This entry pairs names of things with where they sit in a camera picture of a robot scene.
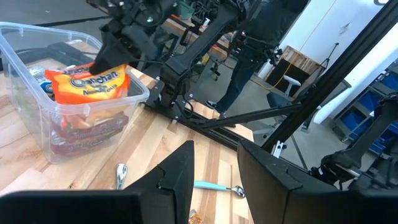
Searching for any silver aluminium bracket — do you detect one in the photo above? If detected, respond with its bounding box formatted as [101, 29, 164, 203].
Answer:
[269, 139, 287, 159]

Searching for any blue storage bins shelf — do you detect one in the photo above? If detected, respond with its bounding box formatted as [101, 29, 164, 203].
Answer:
[338, 71, 398, 153]

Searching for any light blue handled spoon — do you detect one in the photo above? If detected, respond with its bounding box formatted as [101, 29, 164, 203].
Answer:
[193, 179, 247, 199]

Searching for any silver metal spoon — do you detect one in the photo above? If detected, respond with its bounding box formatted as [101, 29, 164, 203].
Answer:
[116, 162, 129, 190]

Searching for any person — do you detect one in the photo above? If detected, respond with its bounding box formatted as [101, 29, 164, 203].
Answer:
[205, 0, 312, 119]

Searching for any orange Maruchan ramen packet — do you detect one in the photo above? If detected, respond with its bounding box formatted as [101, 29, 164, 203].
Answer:
[45, 63, 131, 105]

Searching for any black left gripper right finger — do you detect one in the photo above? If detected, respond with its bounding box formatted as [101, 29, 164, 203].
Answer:
[238, 139, 398, 224]

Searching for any black tripod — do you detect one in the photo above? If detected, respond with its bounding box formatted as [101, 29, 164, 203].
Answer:
[322, 42, 340, 69]

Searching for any wooden pallet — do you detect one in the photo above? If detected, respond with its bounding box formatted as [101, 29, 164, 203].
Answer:
[266, 45, 325, 91]

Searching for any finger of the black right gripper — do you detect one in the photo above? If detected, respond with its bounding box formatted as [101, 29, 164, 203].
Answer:
[127, 26, 158, 62]
[89, 40, 137, 75]

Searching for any clear plastic storage bin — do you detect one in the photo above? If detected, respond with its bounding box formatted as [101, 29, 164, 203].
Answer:
[0, 21, 150, 165]

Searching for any white stool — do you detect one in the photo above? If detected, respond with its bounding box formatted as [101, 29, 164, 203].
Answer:
[281, 74, 302, 97]

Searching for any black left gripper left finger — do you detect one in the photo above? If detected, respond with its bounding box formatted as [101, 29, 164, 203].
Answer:
[0, 139, 196, 224]

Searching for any teal storage box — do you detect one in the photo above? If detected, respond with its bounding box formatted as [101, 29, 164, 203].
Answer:
[178, 1, 196, 21]

